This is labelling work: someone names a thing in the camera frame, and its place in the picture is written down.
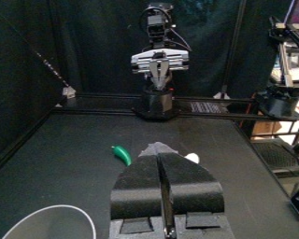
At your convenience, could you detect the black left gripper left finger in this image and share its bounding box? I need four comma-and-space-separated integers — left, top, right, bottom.
109, 141, 167, 239

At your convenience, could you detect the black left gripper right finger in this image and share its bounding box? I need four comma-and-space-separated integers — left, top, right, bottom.
158, 142, 237, 239

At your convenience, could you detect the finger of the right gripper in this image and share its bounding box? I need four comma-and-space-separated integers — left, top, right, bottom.
149, 59, 162, 91
159, 59, 173, 91

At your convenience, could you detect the green toy pepper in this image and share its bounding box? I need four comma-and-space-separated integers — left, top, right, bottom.
111, 145, 134, 167

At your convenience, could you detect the grey bowl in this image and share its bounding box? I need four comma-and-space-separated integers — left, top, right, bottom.
2, 204, 99, 239

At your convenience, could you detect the small white toy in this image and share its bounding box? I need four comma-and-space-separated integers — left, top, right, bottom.
183, 152, 201, 164

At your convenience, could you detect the black vent grille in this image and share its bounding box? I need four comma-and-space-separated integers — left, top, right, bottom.
189, 101, 230, 115

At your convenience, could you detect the black cloth curtain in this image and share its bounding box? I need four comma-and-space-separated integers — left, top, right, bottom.
0, 0, 290, 162

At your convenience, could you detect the black mesh panel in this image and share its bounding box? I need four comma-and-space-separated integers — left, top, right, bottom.
252, 138, 299, 176

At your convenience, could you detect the brown cardboard box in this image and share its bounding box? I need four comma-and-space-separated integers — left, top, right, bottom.
252, 119, 280, 138

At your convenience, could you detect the black frame post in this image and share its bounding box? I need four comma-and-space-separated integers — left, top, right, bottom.
221, 0, 249, 95

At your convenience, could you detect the black frame rail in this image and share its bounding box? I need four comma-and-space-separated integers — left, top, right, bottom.
51, 92, 299, 123

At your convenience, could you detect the white corner bracket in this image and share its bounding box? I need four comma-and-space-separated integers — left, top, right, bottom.
214, 91, 233, 101
62, 86, 78, 100

